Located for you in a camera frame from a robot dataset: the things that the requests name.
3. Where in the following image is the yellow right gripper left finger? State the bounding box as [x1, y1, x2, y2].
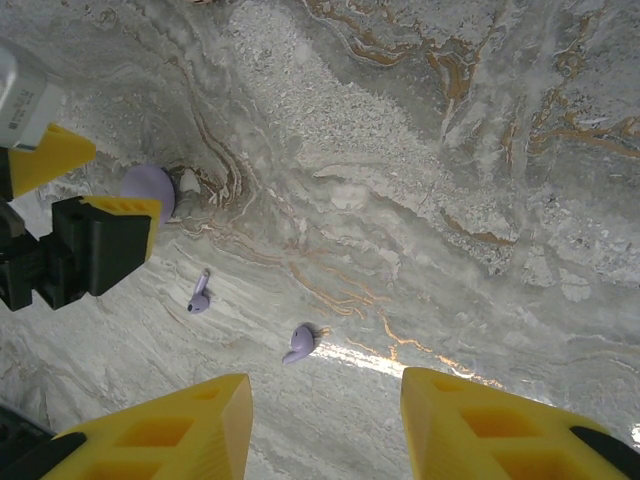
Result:
[0, 372, 255, 480]

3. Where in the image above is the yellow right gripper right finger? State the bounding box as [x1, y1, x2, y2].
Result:
[399, 366, 637, 480]

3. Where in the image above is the purple earbud charging case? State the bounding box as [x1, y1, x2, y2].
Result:
[119, 163, 177, 225]

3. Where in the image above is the purple wireless earbud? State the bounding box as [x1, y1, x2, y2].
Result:
[186, 269, 212, 315]
[281, 323, 317, 366]

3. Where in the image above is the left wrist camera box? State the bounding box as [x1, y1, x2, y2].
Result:
[0, 39, 67, 151]

